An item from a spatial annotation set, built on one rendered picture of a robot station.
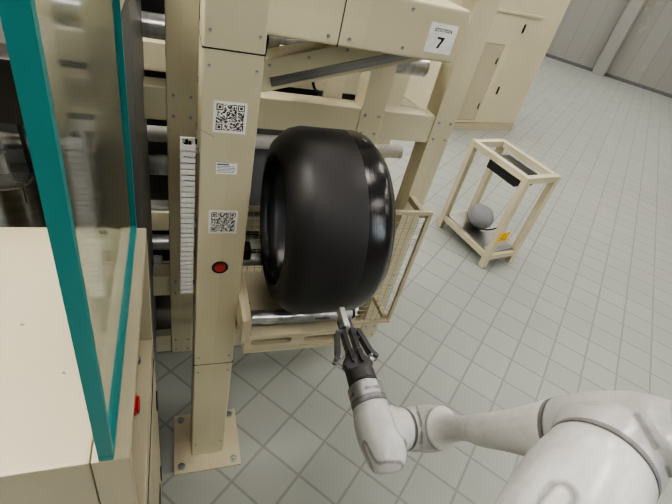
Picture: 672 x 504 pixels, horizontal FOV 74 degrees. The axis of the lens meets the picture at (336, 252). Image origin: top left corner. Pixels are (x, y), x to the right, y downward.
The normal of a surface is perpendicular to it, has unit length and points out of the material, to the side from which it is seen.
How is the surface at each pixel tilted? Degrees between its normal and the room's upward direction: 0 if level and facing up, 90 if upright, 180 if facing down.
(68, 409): 0
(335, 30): 90
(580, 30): 90
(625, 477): 11
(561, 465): 36
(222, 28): 90
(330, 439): 0
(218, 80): 90
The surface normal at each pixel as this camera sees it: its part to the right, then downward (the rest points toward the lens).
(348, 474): 0.21, -0.78
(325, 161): 0.29, -0.49
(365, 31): 0.27, 0.63
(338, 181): 0.32, -0.28
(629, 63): -0.54, 0.41
